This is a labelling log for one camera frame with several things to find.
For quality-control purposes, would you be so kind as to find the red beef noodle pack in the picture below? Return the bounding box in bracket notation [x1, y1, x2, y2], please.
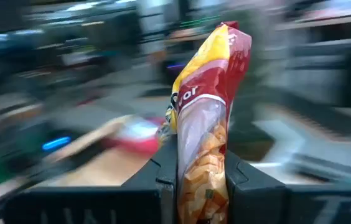
[164, 21, 253, 224]

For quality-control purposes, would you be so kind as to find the black device with blue light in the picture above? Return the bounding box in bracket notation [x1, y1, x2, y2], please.
[40, 135, 73, 152]

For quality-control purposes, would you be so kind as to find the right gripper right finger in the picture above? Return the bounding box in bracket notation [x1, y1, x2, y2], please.
[225, 150, 288, 224]

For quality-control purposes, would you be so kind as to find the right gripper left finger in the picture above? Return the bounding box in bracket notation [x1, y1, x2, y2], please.
[121, 134, 179, 224]

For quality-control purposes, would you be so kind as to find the pink plastic bin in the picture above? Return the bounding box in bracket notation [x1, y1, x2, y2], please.
[100, 116, 164, 156]

